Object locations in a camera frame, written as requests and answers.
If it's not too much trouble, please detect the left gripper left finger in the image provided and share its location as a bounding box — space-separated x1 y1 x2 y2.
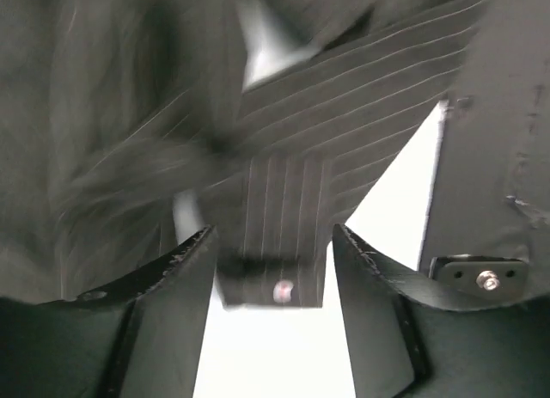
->
1 227 216 398

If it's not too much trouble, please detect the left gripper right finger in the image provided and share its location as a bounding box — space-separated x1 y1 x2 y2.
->
333 224 549 397

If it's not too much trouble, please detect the black pinstripe long sleeve shirt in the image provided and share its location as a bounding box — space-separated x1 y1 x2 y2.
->
1 0 549 306

